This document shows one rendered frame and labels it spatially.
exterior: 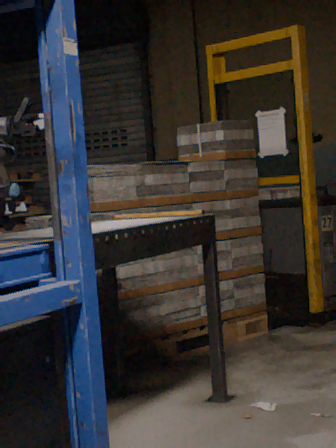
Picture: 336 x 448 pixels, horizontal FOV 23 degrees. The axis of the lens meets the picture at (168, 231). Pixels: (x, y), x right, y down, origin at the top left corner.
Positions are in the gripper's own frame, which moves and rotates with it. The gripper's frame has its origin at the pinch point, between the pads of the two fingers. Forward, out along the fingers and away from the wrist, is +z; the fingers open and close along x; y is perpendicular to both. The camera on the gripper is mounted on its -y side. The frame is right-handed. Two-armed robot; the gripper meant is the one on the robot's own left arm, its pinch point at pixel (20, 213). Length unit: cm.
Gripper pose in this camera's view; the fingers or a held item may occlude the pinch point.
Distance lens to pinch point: 439.2
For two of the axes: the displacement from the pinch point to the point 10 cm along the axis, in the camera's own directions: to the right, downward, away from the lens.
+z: 7.0, -0.2, -7.2
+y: -0.8, -10.0, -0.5
